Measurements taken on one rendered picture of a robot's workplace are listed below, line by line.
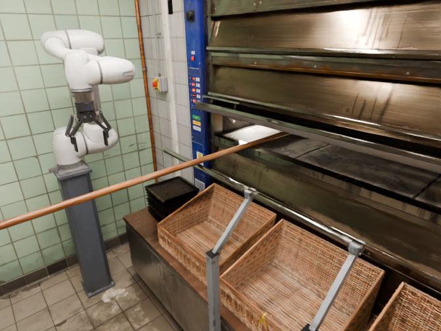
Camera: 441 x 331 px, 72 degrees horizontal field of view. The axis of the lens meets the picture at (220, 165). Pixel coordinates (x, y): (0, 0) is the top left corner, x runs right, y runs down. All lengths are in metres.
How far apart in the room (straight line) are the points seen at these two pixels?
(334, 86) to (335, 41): 0.18
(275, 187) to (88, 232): 1.35
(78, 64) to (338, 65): 1.06
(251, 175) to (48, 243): 1.77
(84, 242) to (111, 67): 1.34
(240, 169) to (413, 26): 1.14
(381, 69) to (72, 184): 1.82
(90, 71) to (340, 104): 1.05
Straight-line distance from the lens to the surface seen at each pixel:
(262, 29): 1.63
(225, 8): 1.85
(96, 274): 2.56
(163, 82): 2.38
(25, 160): 2.54
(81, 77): 1.41
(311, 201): 1.60
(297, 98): 1.49
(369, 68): 1.32
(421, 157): 1.14
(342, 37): 1.36
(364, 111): 1.33
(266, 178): 1.76
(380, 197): 1.41
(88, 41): 1.96
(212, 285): 1.39
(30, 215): 1.31
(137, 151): 2.78
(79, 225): 2.30
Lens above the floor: 1.78
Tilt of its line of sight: 23 degrees down
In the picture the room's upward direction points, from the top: 1 degrees counter-clockwise
